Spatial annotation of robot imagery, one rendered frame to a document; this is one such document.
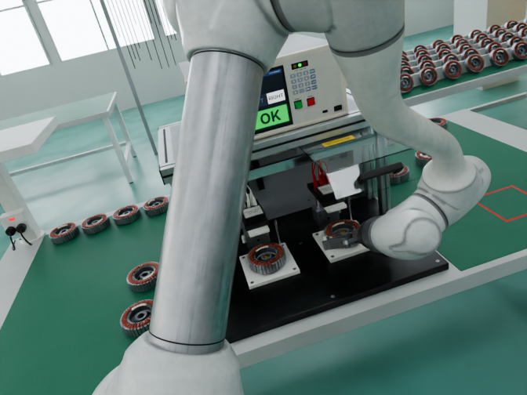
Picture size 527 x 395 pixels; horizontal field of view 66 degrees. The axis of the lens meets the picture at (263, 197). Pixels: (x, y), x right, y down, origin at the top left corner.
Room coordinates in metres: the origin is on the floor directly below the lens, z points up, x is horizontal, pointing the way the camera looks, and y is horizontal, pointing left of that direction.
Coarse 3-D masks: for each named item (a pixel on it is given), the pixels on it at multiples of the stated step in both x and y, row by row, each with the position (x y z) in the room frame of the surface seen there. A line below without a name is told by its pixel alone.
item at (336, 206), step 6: (318, 180) 1.18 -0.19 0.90; (312, 186) 1.15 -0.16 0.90; (324, 186) 1.09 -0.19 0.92; (330, 186) 1.08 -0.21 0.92; (312, 192) 1.12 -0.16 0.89; (318, 192) 1.07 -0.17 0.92; (324, 192) 1.05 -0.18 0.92; (330, 192) 1.04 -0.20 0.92; (318, 198) 1.07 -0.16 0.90; (324, 198) 1.03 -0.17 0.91; (330, 198) 1.04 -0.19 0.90; (318, 204) 1.13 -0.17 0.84; (324, 204) 1.03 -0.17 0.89; (330, 204) 1.04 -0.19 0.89; (336, 204) 1.04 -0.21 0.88; (342, 204) 1.03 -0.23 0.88; (330, 210) 1.01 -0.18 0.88; (336, 210) 1.01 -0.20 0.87
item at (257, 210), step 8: (256, 200) 1.14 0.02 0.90; (248, 208) 1.06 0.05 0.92; (256, 208) 1.05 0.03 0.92; (248, 216) 1.01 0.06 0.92; (256, 216) 1.01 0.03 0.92; (264, 216) 1.01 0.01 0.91; (248, 224) 1.00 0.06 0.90; (256, 224) 1.00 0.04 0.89; (264, 224) 1.01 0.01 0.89; (248, 232) 1.01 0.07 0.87; (256, 232) 0.98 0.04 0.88; (264, 232) 0.98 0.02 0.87
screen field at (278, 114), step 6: (270, 108) 1.10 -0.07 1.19; (276, 108) 1.11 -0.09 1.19; (282, 108) 1.11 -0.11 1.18; (258, 114) 1.10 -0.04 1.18; (264, 114) 1.10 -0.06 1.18; (270, 114) 1.10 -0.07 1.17; (276, 114) 1.11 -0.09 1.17; (282, 114) 1.11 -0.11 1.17; (288, 114) 1.11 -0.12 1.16; (258, 120) 1.10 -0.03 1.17; (264, 120) 1.10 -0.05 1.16; (270, 120) 1.10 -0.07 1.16; (276, 120) 1.11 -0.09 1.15; (282, 120) 1.11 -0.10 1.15; (288, 120) 1.11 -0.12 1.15; (258, 126) 1.10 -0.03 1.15; (264, 126) 1.10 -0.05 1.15
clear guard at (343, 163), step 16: (368, 128) 1.12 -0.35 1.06; (320, 144) 1.07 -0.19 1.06; (336, 144) 1.05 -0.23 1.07; (352, 144) 1.02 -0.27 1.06; (368, 144) 1.00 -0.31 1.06; (384, 144) 0.97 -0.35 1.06; (400, 144) 0.95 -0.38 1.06; (320, 160) 0.97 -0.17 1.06; (336, 160) 0.95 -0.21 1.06; (352, 160) 0.93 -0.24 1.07; (368, 160) 0.91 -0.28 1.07; (384, 160) 0.90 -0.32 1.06; (400, 160) 0.90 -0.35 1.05; (416, 160) 0.89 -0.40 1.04; (336, 176) 0.88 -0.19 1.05; (352, 176) 0.87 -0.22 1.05; (384, 176) 0.87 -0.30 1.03; (400, 176) 0.87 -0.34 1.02; (416, 176) 0.86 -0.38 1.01; (336, 192) 0.85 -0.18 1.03; (352, 192) 0.85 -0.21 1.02; (368, 192) 0.84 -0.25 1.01
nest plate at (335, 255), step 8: (320, 232) 1.05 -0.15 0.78; (320, 240) 1.01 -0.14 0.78; (336, 248) 0.95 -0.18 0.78; (344, 248) 0.94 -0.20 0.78; (352, 248) 0.94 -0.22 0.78; (360, 248) 0.93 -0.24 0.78; (368, 248) 0.92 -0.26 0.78; (328, 256) 0.93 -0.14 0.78; (336, 256) 0.92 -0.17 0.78; (344, 256) 0.91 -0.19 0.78
